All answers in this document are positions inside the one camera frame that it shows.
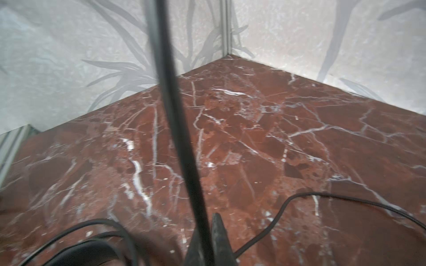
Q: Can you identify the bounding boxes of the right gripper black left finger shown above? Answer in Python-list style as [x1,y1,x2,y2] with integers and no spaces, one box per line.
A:
[184,229,207,266]

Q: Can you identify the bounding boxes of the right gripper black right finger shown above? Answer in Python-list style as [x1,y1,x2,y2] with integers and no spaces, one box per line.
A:
[211,213,237,266]

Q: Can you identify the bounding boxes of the black headphones with cable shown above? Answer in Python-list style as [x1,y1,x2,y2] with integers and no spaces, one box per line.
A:
[1,1,426,266]

